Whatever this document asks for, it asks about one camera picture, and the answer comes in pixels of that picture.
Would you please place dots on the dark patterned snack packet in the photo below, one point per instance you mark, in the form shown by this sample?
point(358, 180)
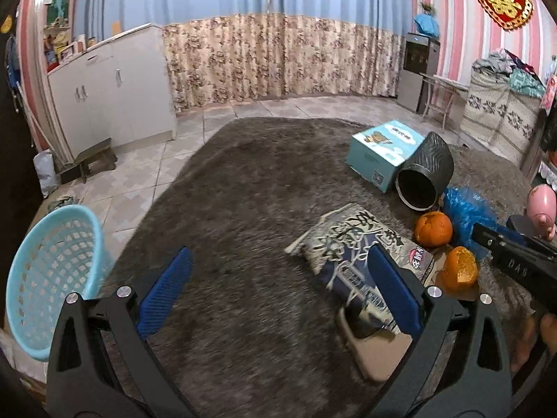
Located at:
point(343, 239)

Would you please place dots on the lace covered low shelf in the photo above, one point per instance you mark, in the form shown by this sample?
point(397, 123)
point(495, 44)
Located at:
point(549, 174)

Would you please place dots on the blue cloth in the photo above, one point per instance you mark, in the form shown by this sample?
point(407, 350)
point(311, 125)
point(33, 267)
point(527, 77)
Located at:
point(426, 25)

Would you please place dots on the whole orange fruit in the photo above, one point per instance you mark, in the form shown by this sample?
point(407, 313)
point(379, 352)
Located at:
point(433, 228)

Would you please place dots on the grey shaggy rug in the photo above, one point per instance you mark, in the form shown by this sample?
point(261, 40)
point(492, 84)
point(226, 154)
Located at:
point(243, 209)

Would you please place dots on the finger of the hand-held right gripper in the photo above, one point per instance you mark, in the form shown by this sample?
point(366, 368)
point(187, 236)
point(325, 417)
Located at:
point(485, 233)
point(522, 225)

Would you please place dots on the small photo frame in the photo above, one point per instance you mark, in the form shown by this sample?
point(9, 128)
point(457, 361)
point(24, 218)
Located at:
point(65, 52)

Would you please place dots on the white cabinet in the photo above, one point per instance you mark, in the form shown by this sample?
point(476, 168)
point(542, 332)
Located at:
point(117, 91)

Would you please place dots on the pink hanging bag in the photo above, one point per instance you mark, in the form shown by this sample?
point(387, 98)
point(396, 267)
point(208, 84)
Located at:
point(549, 89)

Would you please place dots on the small folding table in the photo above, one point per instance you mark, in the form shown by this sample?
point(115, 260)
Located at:
point(444, 82)

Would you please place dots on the teal cardboard box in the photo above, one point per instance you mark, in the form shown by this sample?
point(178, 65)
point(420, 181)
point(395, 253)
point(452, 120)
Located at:
point(383, 148)

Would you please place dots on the light blue plastic basket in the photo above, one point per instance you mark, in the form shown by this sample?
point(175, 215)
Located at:
point(52, 270)

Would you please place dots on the white plastic bag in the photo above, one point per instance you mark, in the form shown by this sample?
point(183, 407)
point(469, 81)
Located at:
point(45, 174)

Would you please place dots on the pink piggy bank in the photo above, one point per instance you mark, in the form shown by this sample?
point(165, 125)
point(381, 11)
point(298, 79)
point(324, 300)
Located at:
point(544, 209)

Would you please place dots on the person's right hand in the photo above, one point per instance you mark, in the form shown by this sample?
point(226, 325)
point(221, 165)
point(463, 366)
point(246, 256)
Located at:
point(546, 339)

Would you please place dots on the small potted plant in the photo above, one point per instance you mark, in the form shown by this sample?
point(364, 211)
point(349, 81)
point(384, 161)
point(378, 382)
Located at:
point(427, 8)

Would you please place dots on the blue plastic bag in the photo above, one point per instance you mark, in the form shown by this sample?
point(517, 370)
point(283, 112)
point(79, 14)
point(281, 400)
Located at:
point(465, 209)

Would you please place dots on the blue floral curtain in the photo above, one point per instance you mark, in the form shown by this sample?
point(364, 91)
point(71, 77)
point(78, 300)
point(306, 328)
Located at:
point(339, 30)
point(196, 30)

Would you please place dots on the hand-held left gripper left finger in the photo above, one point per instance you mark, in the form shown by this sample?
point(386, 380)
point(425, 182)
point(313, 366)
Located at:
point(167, 287)

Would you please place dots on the peeled orange fruit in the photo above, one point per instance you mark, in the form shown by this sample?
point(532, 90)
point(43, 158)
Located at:
point(459, 270)

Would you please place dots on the pile of clothes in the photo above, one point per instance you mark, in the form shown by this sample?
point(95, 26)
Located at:
point(504, 67)

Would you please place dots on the grey water dispenser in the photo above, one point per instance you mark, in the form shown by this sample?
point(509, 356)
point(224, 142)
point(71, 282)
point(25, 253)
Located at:
point(415, 78)

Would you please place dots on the patterned cover cloth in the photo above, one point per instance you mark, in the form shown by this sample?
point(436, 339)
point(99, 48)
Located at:
point(496, 113)

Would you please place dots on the dark cloth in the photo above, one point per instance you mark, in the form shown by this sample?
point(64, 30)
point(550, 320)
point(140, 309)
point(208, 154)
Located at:
point(63, 202)

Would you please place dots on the small wooden stool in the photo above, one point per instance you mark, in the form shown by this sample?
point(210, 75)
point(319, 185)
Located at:
point(93, 156)

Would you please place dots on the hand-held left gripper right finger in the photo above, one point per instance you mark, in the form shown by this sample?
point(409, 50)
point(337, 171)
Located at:
point(394, 289)

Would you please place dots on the black ribbed cylinder cup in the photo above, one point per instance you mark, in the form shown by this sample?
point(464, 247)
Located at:
point(428, 165)

